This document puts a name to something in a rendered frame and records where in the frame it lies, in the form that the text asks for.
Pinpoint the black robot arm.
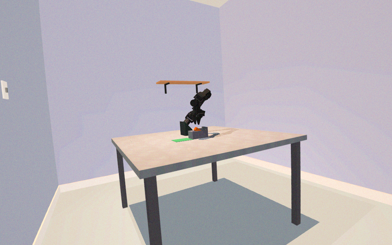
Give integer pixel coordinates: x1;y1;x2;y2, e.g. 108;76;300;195
184;89;211;125

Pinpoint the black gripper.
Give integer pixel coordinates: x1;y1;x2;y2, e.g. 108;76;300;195
189;106;205;125

